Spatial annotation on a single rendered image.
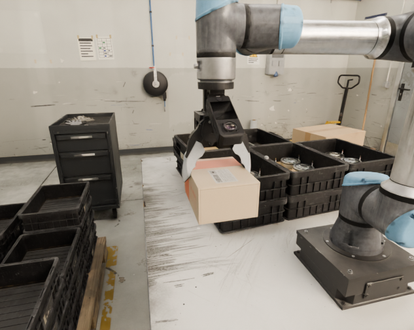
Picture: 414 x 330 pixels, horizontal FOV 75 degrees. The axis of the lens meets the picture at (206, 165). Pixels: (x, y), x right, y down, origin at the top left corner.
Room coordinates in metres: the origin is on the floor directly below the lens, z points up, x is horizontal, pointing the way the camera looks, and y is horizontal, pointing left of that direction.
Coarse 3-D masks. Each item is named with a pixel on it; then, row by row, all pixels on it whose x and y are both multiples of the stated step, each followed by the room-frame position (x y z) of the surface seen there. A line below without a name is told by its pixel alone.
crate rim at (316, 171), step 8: (280, 144) 1.42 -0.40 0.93; (288, 144) 1.44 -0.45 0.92; (296, 144) 1.42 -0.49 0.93; (256, 152) 1.28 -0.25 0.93; (272, 160) 1.15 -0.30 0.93; (336, 160) 1.15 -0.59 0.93; (320, 168) 1.05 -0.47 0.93; (328, 168) 1.05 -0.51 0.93; (336, 168) 1.06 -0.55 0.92; (344, 168) 1.08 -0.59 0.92; (296, 176) 1.00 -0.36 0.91; (304, 176) 1.01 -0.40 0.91
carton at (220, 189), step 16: (208, 160) 0.59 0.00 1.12; (224, 160) 0.59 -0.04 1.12; (192, 176) 0.50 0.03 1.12; (208, 176) 0.50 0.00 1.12; (224, 176) 0.50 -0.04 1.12; (240, 176) 0.50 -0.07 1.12; (192, 192) 0.49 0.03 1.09; (208, 192) 0.44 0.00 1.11; (224, 192) 0.45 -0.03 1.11; (240, 192) 0.46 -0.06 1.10; (256, 192) 0.47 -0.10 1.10; (192, 208) 0.50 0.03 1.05; (208, 208) 0.44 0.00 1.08; (224, 208) 0.45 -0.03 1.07; (240, 208) 0.46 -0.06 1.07; (256, 208) 0.47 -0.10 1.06
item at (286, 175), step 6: (216, 150) 1.31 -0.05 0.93; (222, 150) 1.31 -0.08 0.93; (228, 150) 1.32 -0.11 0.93; (258, 156) 1.21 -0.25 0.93; (270, 162) 1.12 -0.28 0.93; (282, 168) 1.05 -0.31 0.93; (276, 174) 0.98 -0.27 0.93; (282, 174) 0.98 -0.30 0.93; (288, 174) 0.99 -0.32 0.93; (258, 180) 0.94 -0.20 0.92; (264, 180) 0.95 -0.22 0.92; (270, 180) 0.96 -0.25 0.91; (276, 180) 0.97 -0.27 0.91; (282, 180) 0.98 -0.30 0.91
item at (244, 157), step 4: (236, 144) 0.54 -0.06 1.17; (240, 144) 0.54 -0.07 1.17; (232, 148) 0.53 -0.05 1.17; (236, 148) 0.54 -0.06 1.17; (240, 148) 0.54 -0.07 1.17; (244, 148) 0.54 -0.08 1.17; (236, 152) 0.54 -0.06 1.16; (240, 152) 0.54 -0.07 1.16; (244, 152) 0.54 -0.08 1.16; (240, 156) 0.54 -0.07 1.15; (244, 156) 0.54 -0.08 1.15; (248, 156) 0.54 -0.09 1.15; (240, 160) 0.54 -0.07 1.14; (244, 160) 0.54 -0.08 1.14; (248, 160) 0.54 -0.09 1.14; (244, 164) 0.54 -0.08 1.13; (248, 164) 0.54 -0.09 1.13; (248, 168) 0.54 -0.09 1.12
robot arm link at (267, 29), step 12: (252, 12) 0.53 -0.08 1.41; (264, 12) 0.53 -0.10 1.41; (276, 12) 0.53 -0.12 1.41; (288, 12) 0.54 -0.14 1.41; (300, 12) 0.54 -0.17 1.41; (252, 24) 0.52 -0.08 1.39; (264, 24) 0.53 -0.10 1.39; (276, 24) 0.53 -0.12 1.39; (288, 24) 0.53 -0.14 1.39; (300, 24) 0.54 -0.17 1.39; (252, 36) 0.53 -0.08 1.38; (264, 36) 0.53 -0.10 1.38; (276, 36) 0.53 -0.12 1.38; (288, 36) 0.54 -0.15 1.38; (300, 36) 0.55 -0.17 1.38; (240, 48) 0.56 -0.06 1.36; (252, 48) 0.56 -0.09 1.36; (264, 48) 0.56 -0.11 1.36; (276, 48) 0.56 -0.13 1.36
